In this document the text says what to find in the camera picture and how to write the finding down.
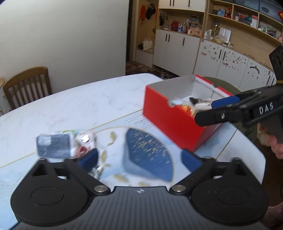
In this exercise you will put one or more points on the light blue printed table mat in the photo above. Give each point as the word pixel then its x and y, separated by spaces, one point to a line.
pixel 115 152

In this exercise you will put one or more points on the dark door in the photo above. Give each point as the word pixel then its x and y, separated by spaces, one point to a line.
pixel 131 33

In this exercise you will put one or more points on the white tooth plush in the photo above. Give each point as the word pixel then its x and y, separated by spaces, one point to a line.
pixel 85 138

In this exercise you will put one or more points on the brown wooden chair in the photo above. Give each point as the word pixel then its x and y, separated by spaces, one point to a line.
pixel 26 73

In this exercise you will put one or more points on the white tote bag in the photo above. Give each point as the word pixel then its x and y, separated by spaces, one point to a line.
pixel 147 44

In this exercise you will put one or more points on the white cabinet with stickers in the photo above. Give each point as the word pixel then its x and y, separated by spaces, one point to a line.
pixel 232 64

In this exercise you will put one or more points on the white base cabinet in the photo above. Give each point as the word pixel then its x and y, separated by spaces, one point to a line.
pixel 174 48

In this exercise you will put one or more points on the person's right hand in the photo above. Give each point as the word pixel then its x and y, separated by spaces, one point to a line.
pixel 274 143

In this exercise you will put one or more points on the red cardboard box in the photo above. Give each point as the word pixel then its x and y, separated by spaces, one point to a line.
pixel 170 126

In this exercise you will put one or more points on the dark glass door cabinet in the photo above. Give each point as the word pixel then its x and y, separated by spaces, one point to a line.
pixel 267 6

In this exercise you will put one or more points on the red hanging garment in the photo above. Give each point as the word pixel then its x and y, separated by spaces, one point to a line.
pixel 142 12

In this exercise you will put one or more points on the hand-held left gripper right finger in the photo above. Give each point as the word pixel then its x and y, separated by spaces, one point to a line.
pixel 190 159

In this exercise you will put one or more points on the white wall cabinet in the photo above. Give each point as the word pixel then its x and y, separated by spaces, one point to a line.
pixel 181 4

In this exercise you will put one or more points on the green upholstered chair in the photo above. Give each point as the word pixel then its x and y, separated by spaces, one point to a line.
pixel 225 83

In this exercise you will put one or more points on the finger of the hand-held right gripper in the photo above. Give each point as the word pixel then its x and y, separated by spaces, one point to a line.
pixel 225 101
pixel 210 117

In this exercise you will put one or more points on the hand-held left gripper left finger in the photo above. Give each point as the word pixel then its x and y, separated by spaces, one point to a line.
pixel 90 158

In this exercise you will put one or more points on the red kettle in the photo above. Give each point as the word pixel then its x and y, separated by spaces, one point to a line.
pixel 174 25

